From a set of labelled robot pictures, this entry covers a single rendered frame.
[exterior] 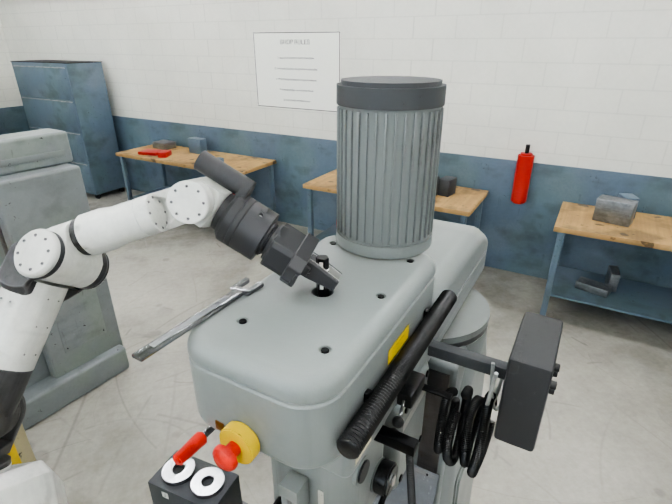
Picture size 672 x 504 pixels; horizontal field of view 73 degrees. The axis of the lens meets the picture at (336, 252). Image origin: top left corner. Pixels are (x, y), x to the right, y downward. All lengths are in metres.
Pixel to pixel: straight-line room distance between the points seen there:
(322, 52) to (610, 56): 2.84
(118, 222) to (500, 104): 4.37
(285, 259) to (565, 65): 4.26
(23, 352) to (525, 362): 0.86
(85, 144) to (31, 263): 7.13
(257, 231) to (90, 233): 0.27
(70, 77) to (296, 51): 3.50
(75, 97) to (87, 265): 7.04
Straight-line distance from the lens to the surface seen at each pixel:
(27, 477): 0.93
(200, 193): 0.70
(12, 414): 0.94
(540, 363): 0.95
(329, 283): 0.74
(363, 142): 0.82
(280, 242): 0.71
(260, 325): 0.69
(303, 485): 0.92
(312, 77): 5.65
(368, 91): 0.80
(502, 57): 4.86
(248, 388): 0.64
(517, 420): 1.03
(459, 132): 5.00
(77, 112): 7.86
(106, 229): 0.81
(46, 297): 0.87
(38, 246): 0.83
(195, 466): 1.48
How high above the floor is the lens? 2.27
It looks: 25 degrees down
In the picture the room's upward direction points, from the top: straight up
